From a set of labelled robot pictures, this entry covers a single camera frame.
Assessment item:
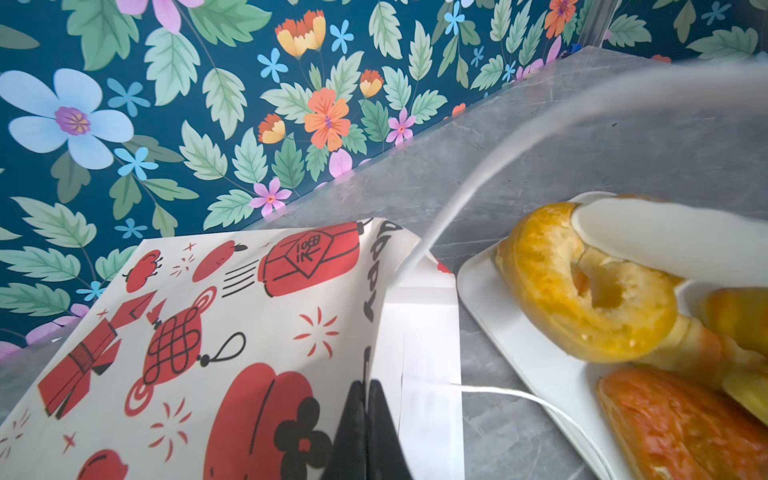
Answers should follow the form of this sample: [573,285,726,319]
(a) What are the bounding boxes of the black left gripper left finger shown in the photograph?
[321,381,367,480]

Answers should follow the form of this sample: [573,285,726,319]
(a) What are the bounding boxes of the golden ring fake doughnut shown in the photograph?
[495,202,678,363]

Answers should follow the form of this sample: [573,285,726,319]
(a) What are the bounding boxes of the red printed white paper bag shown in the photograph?
[0,59,768,480]

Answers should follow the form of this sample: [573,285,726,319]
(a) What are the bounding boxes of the orange brown fake croissant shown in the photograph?
[596,367,767,479]

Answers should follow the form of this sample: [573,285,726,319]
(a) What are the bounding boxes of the long spiral fake bread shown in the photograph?
[634,314,767,390]

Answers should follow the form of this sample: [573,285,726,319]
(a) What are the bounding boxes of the steel tongs with white tips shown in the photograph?
[571,197,767,287]

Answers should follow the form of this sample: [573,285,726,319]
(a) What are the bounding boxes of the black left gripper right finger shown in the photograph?
[367,380,412,480]

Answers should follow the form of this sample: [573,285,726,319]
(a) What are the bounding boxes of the round yellow striped fake bun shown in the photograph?
[700,287,767,357]

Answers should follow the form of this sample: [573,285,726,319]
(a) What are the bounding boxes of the white plastic tray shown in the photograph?
[457,191,720,479]

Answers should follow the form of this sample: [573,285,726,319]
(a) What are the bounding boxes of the aluminium frame post right rear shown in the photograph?
[578,0,622,48]

